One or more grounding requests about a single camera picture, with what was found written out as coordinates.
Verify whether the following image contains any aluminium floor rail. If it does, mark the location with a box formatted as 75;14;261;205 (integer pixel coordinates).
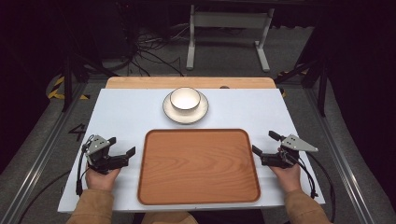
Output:
304;88;376;224
0;83;89;224

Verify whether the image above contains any yellow black floor tape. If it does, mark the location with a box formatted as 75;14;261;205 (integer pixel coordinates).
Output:
46;75;92;101

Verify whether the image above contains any person's tan clothed lap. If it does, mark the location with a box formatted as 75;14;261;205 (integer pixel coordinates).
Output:
141;211;199;224

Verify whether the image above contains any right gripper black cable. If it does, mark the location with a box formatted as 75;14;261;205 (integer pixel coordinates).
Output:
288;150;337;224

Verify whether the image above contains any bundle of black floor cables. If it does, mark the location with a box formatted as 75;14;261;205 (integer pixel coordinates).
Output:
102;18;194;77

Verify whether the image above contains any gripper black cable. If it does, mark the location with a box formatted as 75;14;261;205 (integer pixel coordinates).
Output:
17;133;96;224
288;150;337;224

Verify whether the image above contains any person's right hand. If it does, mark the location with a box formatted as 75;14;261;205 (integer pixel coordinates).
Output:
269;163;303;194

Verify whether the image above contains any black tripod stand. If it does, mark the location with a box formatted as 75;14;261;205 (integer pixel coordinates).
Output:
61;50;120;114
274;54;330;119

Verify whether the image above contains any wooden tray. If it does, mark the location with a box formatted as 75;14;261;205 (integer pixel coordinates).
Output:
136;128;262;206

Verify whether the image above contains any black floor tape mark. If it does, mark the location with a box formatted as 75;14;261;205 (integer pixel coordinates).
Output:
67;122;89;143

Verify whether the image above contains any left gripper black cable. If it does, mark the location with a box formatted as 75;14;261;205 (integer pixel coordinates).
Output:
17;133;96;224

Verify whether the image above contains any white metal stand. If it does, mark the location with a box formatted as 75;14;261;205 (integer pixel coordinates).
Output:
185;4;276;74

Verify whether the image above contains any person's left hand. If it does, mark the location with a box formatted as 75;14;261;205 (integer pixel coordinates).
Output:
85;167;121;192

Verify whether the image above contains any white bowl with dark rim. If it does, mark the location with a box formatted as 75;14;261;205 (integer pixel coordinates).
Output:
169;86;202;114

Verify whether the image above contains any white plate with dark rim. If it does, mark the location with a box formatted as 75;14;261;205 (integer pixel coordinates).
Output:
162;91;210;125

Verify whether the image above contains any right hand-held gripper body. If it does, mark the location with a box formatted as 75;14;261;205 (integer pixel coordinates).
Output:
260;133;319;170

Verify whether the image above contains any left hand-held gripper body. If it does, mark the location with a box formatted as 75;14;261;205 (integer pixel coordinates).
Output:
85;134;130;175

